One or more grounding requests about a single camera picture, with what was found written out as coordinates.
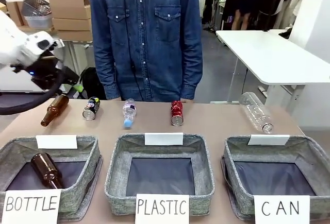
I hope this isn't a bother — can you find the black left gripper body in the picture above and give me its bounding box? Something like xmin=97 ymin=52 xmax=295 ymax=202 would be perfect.
xmin=29 ymin=54 xmax=67 ymax=92

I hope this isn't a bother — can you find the dark crushed drink can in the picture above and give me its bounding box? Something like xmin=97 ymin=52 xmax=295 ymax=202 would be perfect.
xmin=82 ymin=96 xmax=101 ymax=120

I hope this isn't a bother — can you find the brown glass bottle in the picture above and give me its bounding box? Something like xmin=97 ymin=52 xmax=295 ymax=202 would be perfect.
xmin=40 ymin=94 xmax=70 ymax=127
xmin=30 ymin=152 xmax=65 ymax=190

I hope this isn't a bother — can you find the small blue-capped plastic bottle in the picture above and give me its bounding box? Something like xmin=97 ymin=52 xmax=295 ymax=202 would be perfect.
xmin=122 ymin=98 xmax=138 ymax=130

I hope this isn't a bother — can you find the red drink can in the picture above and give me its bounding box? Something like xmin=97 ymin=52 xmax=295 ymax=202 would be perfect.
xmin=170 ymin=100 xmax=185 ymax=127

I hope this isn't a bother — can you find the large clear plastic bottle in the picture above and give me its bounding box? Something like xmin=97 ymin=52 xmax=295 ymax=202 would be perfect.
xmin=238 ymin=92 xmax=274 ymax=134

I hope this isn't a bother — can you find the person left forearm denim sleeve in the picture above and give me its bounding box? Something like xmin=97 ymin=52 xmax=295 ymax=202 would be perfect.
xmin=179 ymin=43 xmax=204 ymax=101

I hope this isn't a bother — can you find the person right forearm denim sleeve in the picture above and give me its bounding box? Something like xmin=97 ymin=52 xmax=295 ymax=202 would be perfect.
xmin=94 ymin=43 xmax=122 ymax=101

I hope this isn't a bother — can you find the grey fabric basket plastic label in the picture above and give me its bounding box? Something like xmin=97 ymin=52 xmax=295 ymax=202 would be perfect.
xmin=104 ymin=132 xmax=216 ymax=216

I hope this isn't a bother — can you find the grey fabric basket bottle label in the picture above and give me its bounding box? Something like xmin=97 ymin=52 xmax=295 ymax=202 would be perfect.
xmin=0 ymin=135 xmax=103 ymax=221

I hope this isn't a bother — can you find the grey fabric basket can label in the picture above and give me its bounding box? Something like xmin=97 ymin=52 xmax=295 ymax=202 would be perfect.
xmin=221 ymin=134 xmax=330 ymax=221

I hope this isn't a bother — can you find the white paper label CAN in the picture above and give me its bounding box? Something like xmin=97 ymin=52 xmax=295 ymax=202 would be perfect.
xmin=253 ymin=195 xmax=311 ymax=224

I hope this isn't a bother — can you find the black backpack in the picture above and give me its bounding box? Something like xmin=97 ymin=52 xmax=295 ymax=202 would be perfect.
xmin=79 ymin=66 xmax=107 ymax=100

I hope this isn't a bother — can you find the blank white card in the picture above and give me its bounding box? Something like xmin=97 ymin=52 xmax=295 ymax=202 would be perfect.
xmin=144 ymin=132 xmax=184 ymax=146
xmin=35 ymin=134 xmax=78 ymax=150
xmin=247 ymin=134 xmax=291 ymax=146

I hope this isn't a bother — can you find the clear plastic storage bin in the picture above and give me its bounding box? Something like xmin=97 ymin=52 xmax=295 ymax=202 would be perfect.
xmin=21 ymin=0 xmax=54 ymax=28

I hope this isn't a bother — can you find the small cardboard box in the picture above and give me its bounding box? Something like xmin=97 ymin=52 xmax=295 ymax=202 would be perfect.
xmin=5 ymin=1 xmax=29 ymax=27

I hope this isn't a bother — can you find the open cardboard box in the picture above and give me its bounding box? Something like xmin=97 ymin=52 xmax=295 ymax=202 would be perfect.
xmin=48 ymin=0 xmax=91 ymax=20

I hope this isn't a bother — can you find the person torso denim shirt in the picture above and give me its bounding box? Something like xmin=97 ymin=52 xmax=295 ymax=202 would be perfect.
xmin=88 ymin=0 xmax=204 ymax=102

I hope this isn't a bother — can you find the white paper label BOTTLE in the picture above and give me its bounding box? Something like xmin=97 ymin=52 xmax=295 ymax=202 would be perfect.
xmin=4 ymin=189 xmax=62 ymax=224

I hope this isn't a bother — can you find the white paper label PLASTIC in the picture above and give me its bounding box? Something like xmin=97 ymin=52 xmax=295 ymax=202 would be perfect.
xmin=135 ymin=194 xmax=190 ymax=224

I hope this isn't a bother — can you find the white power strip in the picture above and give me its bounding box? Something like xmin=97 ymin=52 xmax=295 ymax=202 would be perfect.
xmin=257 ymin=85 xmax=270 ymax=97

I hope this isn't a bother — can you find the bystander in dark skirt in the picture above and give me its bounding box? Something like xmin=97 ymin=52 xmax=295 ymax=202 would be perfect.
xmin=230 ymin=0 xmax=259 ymax=31

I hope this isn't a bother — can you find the white desk with legs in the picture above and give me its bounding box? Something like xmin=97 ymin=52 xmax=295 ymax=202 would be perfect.
xmin=210 ymin=29 xmax=330 ymax=104

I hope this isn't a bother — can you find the bystander in black coat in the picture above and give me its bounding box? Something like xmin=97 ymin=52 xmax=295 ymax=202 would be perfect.
xmin=256 ymin=0 xmax=294 ymax=31

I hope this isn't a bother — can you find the white hanging garment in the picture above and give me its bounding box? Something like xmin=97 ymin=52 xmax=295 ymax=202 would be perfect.
xmin=288 ymin=0 xmax=310 ymax=29

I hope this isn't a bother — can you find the black robot cable hose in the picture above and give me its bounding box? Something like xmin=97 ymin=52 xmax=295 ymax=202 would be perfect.
xmin=0 ymin=63 xmax=65 ymax=116

